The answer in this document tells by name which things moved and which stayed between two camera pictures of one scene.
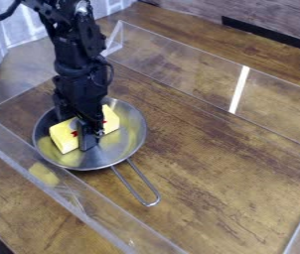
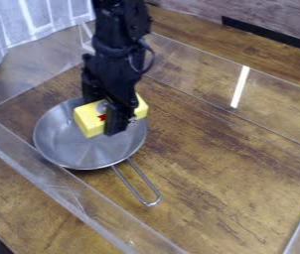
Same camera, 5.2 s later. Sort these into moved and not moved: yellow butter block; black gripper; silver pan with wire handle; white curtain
Moved: black gripper; yellow butter block
Not moved: white curtain; silver pan with wire handle
